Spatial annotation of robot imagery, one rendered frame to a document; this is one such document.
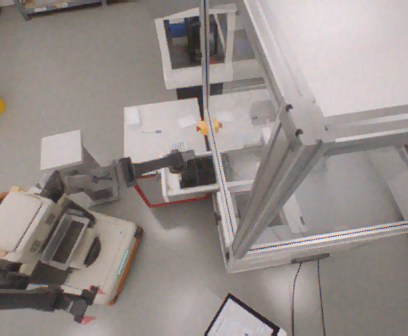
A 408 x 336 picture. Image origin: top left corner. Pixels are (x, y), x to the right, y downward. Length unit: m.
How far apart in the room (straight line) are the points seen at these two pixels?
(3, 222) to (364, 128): 1.13
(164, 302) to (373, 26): 2.13
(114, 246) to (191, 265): 0.65
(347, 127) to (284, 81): 0.10
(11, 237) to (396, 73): 1.20
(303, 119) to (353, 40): 0.22
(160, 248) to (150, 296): 0.38
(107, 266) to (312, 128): 1.94
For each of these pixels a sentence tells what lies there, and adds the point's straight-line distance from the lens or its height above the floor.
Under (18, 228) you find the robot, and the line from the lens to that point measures 1.17.
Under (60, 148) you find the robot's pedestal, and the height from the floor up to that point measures 0.76.
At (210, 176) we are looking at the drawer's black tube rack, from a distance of 1.52.
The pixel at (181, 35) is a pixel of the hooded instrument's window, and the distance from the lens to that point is 1.82.
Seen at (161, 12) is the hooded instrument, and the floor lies 1.40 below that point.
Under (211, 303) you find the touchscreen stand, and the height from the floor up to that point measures 0.04.
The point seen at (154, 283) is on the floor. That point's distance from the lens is 2.29.
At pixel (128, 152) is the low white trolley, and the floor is 0.76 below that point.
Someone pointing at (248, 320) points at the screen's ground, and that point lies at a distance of 1.15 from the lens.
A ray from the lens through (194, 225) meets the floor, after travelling 2.32.
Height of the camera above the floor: 2.24
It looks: 62 degrees down
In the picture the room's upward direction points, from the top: 3 degrees counter-clockwise
